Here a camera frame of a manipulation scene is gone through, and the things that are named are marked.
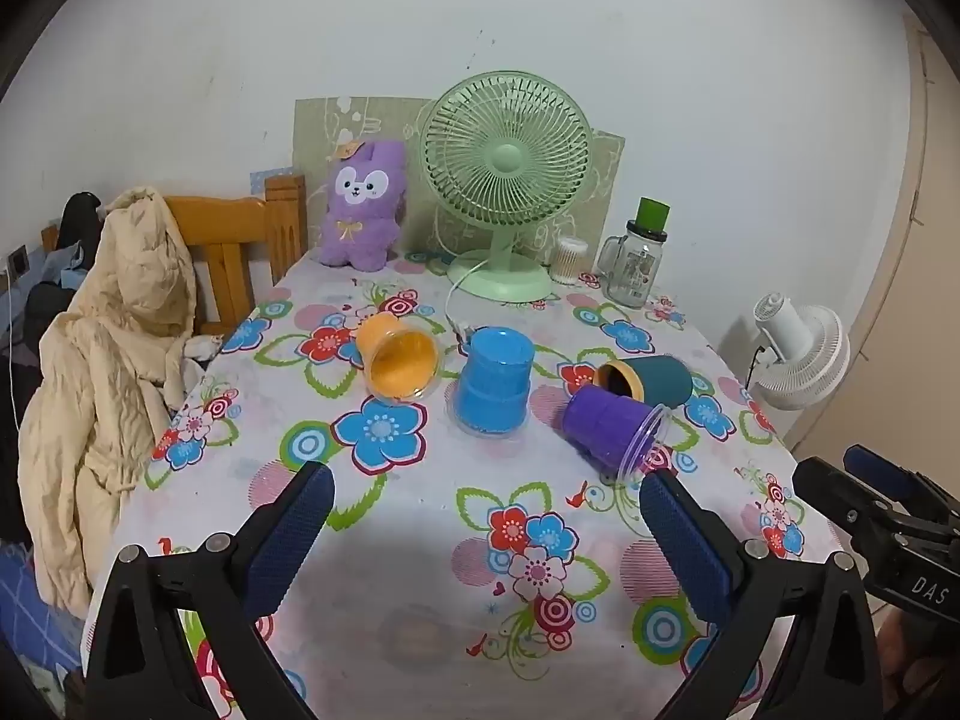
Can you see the purple plush toy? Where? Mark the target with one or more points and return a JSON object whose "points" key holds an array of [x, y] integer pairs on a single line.
{"points": [[360, 217]]}

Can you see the beige jacket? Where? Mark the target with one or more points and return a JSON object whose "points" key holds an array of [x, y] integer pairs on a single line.
{"points": [[112, 330]]}

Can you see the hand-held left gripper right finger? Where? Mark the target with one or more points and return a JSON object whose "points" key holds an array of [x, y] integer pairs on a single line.
{"points": [[686, 547]]}

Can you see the teal cup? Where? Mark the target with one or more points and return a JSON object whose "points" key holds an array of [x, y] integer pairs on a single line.
{"points": [[660, 381]]}

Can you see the floral tablecloth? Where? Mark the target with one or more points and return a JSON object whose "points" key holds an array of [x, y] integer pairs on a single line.
{"points": [[420, 510]]}

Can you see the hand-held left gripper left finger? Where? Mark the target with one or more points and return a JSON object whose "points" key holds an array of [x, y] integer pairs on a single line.
{"points": [[292, 532]]}

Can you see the white floor fan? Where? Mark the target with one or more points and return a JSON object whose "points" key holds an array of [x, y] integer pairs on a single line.
{"points": [[806, 360]]}

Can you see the blue checked cloth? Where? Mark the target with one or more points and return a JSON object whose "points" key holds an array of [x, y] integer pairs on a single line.
{"points": [[37, 615]]}

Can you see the glass jar mug green lid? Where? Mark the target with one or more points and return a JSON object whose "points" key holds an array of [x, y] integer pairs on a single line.
{"points": [[636, 266]]}

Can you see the dark clothes pile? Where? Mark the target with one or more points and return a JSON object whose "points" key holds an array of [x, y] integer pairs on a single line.
{"points": [[45, 300]]}

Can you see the green desk fan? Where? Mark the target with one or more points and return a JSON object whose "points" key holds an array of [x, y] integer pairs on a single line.
{"points": [[504, 157]]}

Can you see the beige door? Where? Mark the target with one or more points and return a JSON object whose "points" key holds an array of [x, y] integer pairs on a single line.
{"points": [[922, 240]]}

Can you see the purple cup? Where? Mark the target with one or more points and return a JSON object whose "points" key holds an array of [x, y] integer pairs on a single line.
{"points": [[604, 424]]}

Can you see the cotton swab container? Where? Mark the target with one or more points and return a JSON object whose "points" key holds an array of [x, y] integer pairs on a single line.
{"points": [[571, 261]]}

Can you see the blue cup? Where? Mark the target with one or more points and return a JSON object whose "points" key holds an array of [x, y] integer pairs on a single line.
{"points": [[491, 382]]}

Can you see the orange cup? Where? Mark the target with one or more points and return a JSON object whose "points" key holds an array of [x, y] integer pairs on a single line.
{"points": [[401, 364]]}

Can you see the green patterned board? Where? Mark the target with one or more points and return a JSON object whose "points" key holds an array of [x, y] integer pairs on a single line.
{"points": [[337, 124]]}

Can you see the wooden chair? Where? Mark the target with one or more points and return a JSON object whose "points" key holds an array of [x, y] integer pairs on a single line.
{"points": [[225, 240]]}

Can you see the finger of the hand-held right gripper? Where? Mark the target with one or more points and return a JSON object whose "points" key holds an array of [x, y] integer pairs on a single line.
{"points": [[881, 469], [832, 491]]}

